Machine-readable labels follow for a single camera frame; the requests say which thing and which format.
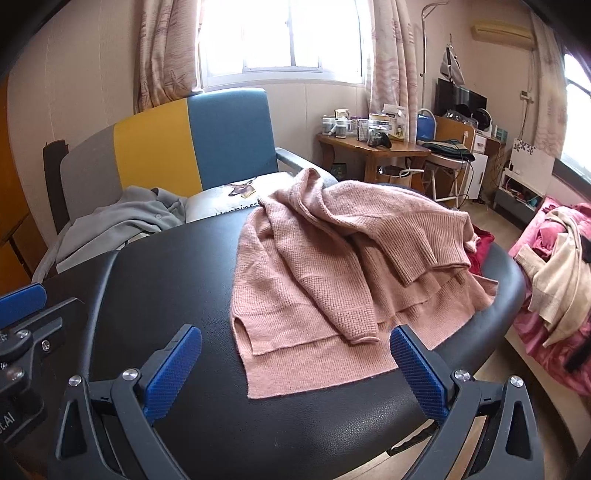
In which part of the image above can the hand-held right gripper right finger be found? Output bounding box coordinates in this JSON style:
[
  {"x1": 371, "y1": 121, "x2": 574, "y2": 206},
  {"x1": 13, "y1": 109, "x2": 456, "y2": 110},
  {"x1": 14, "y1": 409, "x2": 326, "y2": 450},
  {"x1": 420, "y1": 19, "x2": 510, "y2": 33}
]
[{"x1": 389, "y1": 324, "x2": 548, "y2": 480}]

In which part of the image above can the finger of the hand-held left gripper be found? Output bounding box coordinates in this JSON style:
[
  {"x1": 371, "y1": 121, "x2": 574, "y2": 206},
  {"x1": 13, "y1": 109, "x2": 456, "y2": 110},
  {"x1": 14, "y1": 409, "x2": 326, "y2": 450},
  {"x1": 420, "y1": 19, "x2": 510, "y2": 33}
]
[{"x1": 0, "y1": 283, "x2": 63, "y2": 358}]

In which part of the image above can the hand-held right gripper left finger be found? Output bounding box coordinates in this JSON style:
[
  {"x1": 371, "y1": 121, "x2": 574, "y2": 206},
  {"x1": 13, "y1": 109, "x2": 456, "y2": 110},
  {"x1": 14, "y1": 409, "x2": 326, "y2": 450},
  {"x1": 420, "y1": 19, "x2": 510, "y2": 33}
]
[{"x1": 48, "y1": 324, "x2": 203, "y2": 480}]

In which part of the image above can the pink knitted sweater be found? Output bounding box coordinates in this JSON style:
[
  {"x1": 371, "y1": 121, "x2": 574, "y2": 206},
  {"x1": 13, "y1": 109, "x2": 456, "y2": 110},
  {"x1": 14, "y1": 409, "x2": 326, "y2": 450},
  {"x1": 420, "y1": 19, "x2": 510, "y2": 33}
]
[{"x1": 229, "y1": 167, "x2": 499, "y2": 400}]

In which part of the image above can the orange wooden wardrobe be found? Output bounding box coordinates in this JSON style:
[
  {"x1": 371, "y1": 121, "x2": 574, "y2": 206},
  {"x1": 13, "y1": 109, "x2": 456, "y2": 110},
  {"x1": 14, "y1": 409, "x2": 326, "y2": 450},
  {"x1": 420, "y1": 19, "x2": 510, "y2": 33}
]
[{"x1": 0, "y1": 78, "x2": 51, "y2": 296}]

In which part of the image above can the grey garment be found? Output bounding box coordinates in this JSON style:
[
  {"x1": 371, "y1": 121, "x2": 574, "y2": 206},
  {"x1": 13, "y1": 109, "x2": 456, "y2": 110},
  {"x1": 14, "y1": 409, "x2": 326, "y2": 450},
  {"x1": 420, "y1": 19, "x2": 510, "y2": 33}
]
[{"x1": 31, "y1": 185, "x2": 189, "y2": 283}]

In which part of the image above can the dark red cloth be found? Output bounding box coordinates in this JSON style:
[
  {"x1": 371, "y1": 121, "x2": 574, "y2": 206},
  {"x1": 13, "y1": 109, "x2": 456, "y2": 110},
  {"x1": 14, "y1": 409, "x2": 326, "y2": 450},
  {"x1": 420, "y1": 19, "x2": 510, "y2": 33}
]
[{"x1": 464, "y1": 224, "x2": 496, "y2": 278}]

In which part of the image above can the beige garment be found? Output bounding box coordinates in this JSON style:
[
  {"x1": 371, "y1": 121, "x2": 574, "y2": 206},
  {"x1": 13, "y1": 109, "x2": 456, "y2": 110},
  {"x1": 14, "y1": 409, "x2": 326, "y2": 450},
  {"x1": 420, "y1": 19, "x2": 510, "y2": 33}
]
[{"x1": 515, "y1": 205, "x2": 591, "y2": 347}]

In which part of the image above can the white printed pillow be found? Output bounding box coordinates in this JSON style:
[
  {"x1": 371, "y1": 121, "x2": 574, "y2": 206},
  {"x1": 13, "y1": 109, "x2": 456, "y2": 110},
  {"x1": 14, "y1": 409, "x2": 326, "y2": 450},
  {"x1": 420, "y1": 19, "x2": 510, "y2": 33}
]
[{"x1": 185, "y1": 173, "x2": 296, "y2": 224}]

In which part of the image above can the brown paper bag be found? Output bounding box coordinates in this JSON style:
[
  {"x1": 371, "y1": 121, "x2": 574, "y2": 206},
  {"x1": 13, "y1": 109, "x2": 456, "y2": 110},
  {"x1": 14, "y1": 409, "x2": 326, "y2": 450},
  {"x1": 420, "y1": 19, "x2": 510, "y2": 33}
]
[{"x1": 376, "y1": 164, "x2": 423, "y2": 188}]

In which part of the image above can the white metal folding chair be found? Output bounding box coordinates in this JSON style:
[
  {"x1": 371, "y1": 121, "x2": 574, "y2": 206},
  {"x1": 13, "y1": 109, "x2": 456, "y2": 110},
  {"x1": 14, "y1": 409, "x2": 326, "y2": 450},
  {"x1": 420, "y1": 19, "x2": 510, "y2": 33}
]
[{"x1": 422, "y1": 152, "x2": 472, "y2": 208}]

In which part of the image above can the cluttered wooden shelf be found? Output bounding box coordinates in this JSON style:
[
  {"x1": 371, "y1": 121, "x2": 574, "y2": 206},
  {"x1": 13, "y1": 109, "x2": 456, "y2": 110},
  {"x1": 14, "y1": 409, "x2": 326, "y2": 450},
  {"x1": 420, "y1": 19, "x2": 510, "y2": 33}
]
[{"x1": 316, "y1": 131, "x2": 432, "y2": 185}]

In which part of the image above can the dark cloth on chair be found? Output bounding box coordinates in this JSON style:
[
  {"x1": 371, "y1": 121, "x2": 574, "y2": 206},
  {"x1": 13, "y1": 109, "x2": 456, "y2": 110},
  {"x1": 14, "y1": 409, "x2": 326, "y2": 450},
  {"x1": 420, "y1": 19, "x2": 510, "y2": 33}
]
[{"x1": 422, "y1": 141, "x2": 476, "y2": 162}]

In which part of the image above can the white low cabinet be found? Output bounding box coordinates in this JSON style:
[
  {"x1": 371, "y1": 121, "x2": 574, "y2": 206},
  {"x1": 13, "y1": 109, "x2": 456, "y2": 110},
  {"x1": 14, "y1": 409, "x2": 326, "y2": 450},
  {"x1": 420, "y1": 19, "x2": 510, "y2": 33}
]
[{"x1": 494, "y1": 138, "x2": 561, "y2": 227}]

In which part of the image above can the grey yellow blue armchair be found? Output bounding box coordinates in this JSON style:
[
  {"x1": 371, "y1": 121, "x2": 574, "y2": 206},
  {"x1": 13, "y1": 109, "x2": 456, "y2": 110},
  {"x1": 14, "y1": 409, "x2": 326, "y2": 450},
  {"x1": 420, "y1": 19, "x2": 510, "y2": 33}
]
[{"x1": 42, "y1": 88, "x2": 340, "y2": 278}]

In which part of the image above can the row of small bottles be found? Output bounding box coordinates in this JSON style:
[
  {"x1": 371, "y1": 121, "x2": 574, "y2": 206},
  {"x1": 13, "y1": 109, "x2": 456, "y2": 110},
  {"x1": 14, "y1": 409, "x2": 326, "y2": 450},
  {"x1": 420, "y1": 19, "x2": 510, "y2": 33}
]
[{"x1": 322, "y1": 115, "x2": 358, "y2": 139}]

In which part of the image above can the black monitor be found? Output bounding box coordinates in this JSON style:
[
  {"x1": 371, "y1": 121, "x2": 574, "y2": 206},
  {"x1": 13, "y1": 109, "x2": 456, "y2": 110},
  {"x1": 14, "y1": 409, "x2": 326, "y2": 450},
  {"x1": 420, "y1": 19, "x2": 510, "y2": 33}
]
[{"x1": 436, "y1": 78, "x2": 488, "y2": 121}]

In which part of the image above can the pink patterned curtain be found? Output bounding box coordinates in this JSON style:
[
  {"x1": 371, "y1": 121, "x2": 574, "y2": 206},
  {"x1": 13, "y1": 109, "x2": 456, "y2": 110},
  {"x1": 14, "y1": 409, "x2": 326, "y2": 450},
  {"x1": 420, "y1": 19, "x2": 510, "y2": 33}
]
[
  {"x1": 134, "y1": 0, "x2": 204, "y2": 114},
  {"x1": 367, "y1": 0, "x2": 428, "y2": 116}
]

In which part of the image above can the small side window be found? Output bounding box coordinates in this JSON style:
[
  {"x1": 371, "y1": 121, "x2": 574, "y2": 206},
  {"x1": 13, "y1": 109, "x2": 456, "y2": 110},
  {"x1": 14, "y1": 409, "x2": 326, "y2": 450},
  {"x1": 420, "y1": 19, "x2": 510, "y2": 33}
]
[{"x1": 556, "y1": 51, "x2": 591, "y2": 176}]

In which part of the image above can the hanging grey bag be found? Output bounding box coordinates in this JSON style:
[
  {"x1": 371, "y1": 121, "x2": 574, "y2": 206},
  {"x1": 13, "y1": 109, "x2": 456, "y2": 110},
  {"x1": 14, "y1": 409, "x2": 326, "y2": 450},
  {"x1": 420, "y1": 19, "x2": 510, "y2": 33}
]
[{"x1": 441, "y1": 44, "x2": 465, "y2": 86}]

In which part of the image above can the pink side curtain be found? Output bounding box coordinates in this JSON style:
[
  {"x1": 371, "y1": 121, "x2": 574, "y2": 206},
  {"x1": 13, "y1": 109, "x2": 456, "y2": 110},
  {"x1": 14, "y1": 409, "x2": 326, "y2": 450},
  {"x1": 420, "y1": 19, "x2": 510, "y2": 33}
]
[{"x1": 531, "y1": 14, "x2": 568, "y2": 158}]

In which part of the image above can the white floor lamp pole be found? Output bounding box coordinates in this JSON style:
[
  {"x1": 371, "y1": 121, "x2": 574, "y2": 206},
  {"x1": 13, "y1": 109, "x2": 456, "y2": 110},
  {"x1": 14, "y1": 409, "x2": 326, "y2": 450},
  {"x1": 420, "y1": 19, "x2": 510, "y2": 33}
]
[{"x1": 421, "y1": 0, "x2": 448, "y2": 116}]

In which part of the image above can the large bright window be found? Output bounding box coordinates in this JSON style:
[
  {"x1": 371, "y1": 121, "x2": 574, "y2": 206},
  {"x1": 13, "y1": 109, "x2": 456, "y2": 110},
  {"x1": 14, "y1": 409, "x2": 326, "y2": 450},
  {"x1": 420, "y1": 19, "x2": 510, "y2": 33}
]
[{"x1": 196, "y1": 0, "x2": 375, "y2": 90}]

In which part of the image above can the wall air conditioner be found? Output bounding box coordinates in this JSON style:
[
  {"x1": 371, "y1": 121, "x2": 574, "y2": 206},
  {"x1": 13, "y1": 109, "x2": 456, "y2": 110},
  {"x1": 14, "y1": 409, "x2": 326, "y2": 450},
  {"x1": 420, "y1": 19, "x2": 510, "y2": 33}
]
[{"x1": 471, "y1": 18, "x2": 534, "y2": 47}]

